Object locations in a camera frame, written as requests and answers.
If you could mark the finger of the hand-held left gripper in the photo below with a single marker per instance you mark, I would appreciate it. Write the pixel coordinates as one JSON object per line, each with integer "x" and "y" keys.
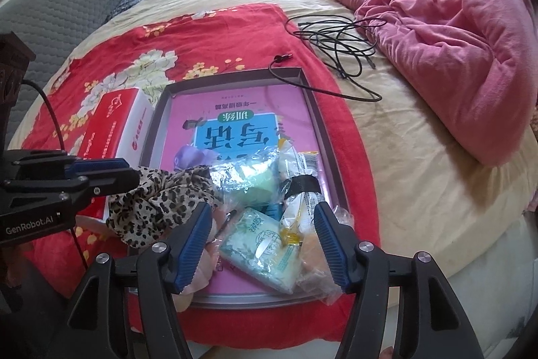
{"x": 101, "y": 165}
{"x": 115, "y": 182}

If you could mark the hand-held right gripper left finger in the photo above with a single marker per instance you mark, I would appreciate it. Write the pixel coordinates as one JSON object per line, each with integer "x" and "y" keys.
{"x": 193, "y": 249}

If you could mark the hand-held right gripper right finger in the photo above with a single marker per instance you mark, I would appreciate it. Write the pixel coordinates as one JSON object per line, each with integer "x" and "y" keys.
{"x": 332, "y": 249}

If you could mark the leopard print scarf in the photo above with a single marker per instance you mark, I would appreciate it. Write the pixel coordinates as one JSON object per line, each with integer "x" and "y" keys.
{"x": 159, "y": 203}

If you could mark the green tissue pack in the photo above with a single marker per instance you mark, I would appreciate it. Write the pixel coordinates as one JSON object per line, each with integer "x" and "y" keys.
{"x": 260, "y": 249}

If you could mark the green sponge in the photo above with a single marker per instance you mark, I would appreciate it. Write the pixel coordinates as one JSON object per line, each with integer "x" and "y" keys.
{"x": 252, "y": 182}

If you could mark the clear plastic snack bag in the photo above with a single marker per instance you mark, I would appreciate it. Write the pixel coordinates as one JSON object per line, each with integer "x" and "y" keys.
{"x": 302, "y": 161}

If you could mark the grey tray pink lining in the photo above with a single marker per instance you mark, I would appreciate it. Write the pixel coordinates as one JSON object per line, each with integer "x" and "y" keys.
{"x": 235, "y": 106}

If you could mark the clear bag with bun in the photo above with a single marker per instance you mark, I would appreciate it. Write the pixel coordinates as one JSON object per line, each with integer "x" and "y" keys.
{"x": 311, "y": 275}

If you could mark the red white tissue box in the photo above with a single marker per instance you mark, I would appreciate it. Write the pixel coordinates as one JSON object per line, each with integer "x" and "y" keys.
{"x": 113, "y": 123}

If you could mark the cream bed sheet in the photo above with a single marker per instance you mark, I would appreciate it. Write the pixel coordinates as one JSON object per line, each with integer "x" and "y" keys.
{"x": 420, "y": 190}

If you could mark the red floral blanket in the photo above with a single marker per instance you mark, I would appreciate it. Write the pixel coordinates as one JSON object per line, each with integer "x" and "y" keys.
{"x": 126, "y": 43}

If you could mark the grey quilted headboard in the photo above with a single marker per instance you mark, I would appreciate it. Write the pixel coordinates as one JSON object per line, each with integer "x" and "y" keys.
{"x": 63, "y": 18}

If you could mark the blue patterned cloth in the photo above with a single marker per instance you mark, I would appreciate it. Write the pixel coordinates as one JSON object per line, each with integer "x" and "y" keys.
{"x": 128, "y": 3}

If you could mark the pink duvet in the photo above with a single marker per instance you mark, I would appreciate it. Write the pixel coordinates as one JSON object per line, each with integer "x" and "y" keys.
{"x": 462, "y": 47}

